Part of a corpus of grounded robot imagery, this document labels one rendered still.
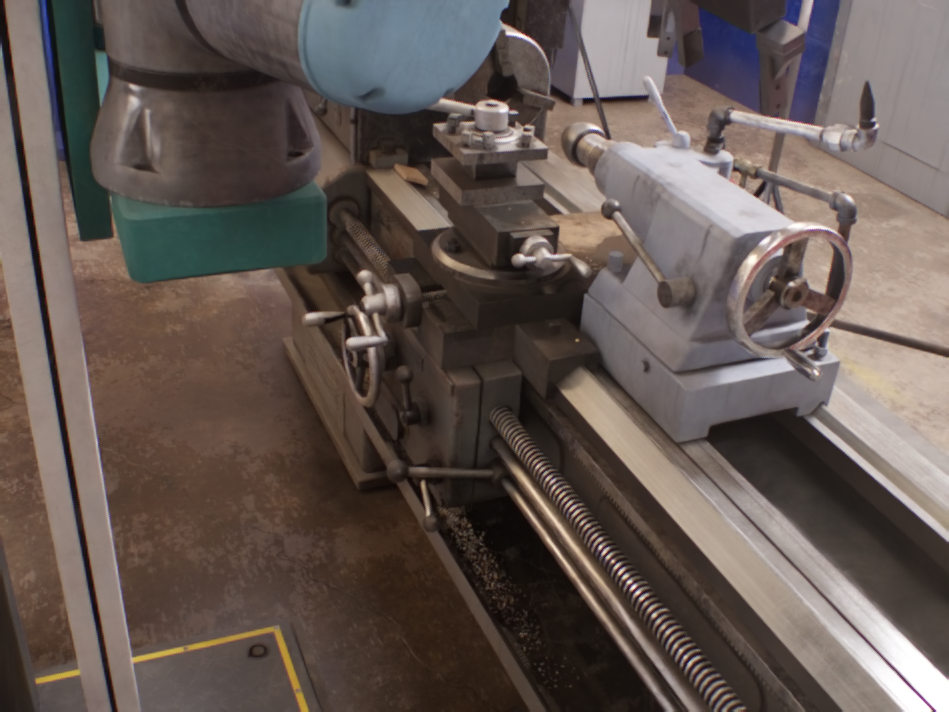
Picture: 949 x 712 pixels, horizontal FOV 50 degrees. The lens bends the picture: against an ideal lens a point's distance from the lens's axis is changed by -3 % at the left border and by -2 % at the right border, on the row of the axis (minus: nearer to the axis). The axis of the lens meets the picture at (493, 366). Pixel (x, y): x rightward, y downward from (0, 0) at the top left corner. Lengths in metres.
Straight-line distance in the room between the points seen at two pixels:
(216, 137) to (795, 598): 0.95
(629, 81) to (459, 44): 5.59
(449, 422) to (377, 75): 1.27
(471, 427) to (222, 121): 1.15
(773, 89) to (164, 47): 0.61
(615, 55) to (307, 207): 5.38
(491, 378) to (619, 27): 4.46
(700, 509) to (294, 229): 0.86
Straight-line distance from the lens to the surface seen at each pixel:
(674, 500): 1.57
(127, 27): 0.84
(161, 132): 0.84
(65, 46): 0.96
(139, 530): 2.80
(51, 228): 1.01
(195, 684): 1.97
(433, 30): 0.68
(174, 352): 3.52
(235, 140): 0.84
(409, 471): 1.85
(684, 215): 1.71
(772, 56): 1.09
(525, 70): 2.47
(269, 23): 0.69
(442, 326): 1.85
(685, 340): 1.67
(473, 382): 1.84
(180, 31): 0.81
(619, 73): 6.24
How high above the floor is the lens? 1.77
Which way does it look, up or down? 31 degrees down
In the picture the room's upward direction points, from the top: 5 degrees clockwise
